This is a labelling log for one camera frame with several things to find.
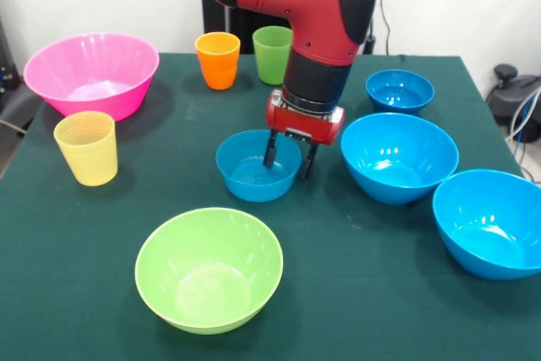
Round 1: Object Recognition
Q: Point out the large pink bowl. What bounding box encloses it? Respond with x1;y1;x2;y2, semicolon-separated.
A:
23;31;161;123

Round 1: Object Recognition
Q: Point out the small ribbed blue bowl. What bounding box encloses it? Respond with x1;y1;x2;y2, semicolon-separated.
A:
215;129;303;204

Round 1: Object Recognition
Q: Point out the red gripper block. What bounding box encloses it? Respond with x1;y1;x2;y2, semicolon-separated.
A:
262;90;346;182

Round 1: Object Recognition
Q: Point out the small dark blue bowl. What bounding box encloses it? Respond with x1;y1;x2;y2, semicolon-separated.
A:
364;68;435;116

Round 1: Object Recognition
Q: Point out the lime green bowl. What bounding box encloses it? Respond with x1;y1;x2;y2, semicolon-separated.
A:
134;207;285;336

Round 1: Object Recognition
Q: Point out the orange cup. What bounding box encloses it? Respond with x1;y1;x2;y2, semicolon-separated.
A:
194;31;242;91

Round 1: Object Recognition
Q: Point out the black equipment base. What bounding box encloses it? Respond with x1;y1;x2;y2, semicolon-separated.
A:
485;63;541;125
0;18;29;138

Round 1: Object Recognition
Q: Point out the green cup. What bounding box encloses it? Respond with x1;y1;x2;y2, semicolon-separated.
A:
252;25;294;86

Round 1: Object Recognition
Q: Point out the blue cable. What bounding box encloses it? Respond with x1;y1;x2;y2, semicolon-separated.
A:
511;94;541;145

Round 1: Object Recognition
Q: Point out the dark green table cloth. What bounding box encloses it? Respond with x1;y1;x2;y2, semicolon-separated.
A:
0;52;541;361

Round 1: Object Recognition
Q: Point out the yellow ribbed cup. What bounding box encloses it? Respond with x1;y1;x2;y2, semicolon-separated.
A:
52;110;119;188

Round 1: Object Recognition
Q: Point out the large blue bowl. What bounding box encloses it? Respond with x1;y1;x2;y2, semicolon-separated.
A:
340;112;461;206
431;169;541;282

